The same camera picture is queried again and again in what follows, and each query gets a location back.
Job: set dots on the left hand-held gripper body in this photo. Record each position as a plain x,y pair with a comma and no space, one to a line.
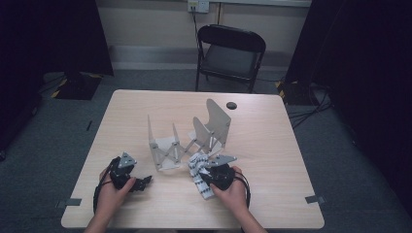
121,171

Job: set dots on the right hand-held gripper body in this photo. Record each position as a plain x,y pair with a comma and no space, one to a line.
222,176

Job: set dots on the white cloth with black pattern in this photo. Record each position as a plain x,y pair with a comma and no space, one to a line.
202,187

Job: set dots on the white expandable file rack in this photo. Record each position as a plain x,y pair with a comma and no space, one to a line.
165,145

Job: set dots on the person's right hand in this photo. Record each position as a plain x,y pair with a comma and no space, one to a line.
231,197

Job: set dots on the person's left hand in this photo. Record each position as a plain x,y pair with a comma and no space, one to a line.
111,194

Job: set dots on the small black stick on floor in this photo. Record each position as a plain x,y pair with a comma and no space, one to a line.
89,125

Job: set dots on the grey tape strip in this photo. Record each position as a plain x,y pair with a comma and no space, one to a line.
315,199
69,203

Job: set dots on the black round table grommet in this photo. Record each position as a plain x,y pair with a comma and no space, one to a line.
231,105

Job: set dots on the black stand base yellow tape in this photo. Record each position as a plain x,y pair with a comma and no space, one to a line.
77,85
291,93

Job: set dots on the black folding chair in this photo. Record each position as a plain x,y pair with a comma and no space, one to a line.
230,58

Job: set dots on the black curtain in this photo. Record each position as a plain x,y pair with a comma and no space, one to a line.
362,64
48,39

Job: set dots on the white wall socket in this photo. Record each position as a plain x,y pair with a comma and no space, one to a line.
198,6

